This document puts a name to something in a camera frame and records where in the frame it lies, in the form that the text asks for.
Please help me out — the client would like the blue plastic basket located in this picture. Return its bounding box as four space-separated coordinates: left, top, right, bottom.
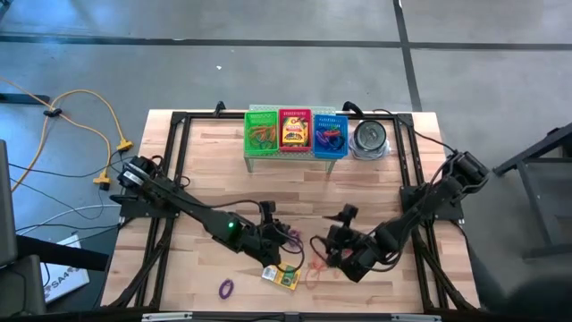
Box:
312 114 349 160

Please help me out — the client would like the yellow extension cord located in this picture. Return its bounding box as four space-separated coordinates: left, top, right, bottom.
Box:
0 75 135 193

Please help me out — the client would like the dark grey cabinet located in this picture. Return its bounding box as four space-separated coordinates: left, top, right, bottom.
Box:
0 139 48 317

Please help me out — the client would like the white cardboard box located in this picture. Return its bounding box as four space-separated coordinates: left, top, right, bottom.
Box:
39 234 90 304

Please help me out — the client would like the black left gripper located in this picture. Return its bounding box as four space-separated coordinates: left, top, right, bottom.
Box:
243 201 294 268

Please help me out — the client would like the white floor cable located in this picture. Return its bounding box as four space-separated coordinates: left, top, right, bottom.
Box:
16 203 122 236

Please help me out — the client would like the crayon box showing barcode side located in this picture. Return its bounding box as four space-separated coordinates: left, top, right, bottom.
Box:
261 263 303 292

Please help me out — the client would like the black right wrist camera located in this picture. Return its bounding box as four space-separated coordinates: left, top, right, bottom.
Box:
341 250 381 284

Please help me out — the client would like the green plastic basket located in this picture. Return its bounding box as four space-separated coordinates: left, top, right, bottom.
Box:
243 110 280 157

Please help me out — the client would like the blue rubber band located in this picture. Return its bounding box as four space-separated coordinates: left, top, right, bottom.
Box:
248 133 269 151
255 133 277 151

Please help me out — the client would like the black metal table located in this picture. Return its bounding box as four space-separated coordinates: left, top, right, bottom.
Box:
492 121 572 260

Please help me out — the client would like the yellow green crayon box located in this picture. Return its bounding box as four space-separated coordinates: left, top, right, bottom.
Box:
281 116 310 148

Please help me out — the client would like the black beam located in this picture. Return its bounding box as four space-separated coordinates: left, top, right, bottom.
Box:
16 234 111 272

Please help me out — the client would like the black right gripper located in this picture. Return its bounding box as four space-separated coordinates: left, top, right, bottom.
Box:
322 204 359 269

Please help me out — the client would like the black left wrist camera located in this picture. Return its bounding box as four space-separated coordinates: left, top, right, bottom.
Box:
236 236 282 268

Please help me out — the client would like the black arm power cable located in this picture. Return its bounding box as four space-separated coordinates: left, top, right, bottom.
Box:
373 108 457 156

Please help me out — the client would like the pale green metal shelf riser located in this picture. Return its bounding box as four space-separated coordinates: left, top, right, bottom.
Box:
242 104 339 175

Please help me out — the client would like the silver metal bracket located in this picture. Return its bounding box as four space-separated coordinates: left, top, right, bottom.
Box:
141 312 193 322
391 313 442 322

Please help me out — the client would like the black floor bar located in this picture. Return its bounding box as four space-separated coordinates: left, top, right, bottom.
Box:
0 92 50 106

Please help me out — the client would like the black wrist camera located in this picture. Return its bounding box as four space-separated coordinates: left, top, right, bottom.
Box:
341 250 381 284
236 236 282 268

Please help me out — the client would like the red plastic basket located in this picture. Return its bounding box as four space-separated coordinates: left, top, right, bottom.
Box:
277 108 314 154

